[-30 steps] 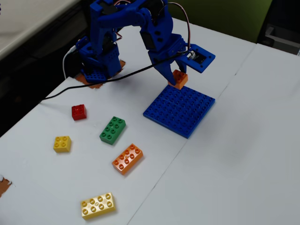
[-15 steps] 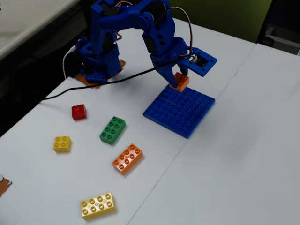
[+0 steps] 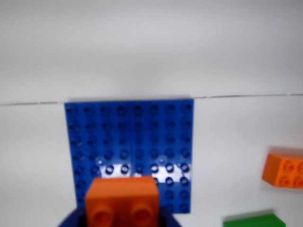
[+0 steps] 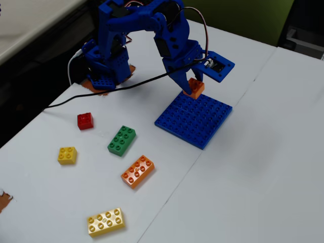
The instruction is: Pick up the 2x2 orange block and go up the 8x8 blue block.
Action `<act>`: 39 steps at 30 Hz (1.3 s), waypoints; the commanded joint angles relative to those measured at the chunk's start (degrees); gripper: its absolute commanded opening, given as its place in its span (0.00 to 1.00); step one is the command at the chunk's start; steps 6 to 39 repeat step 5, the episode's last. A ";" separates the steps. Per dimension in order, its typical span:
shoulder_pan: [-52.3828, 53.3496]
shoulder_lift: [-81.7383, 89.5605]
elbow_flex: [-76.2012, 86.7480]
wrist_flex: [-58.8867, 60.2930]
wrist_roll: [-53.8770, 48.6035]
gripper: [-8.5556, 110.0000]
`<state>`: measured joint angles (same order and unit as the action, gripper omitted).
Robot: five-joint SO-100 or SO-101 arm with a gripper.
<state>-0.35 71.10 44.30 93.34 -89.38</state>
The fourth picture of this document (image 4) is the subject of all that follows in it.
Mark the blue 8x8 stud plate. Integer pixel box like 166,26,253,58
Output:
154,91,233,151

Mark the yellow 2x4 block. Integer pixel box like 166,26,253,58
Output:
87,208,126,238

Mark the orange 2x2 block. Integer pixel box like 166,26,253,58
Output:
182,77,205,99

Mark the white background table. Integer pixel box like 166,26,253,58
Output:
0,0,87,65

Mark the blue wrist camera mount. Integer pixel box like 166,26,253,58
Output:
199,51,236,84

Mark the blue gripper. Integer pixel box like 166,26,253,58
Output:
161,39,204,94

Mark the white power cable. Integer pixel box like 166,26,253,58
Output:
67,49,84,86

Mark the yellow 2x2 block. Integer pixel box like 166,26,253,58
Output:
57,146,78,166

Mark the black camera cable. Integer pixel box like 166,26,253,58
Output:
43,57,210,110

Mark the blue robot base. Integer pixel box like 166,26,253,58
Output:
82,39,132,91

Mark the orange 2x4 block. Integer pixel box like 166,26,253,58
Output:
120,154,155,190

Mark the red 2x2 block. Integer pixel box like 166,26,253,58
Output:
77,112,95,131

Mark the red white servo wire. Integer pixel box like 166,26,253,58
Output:
181,7,210,60

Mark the green 2x4 block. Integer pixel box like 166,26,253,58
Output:
107,125,137,157

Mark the grey box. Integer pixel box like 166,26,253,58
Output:
286,25,324,60

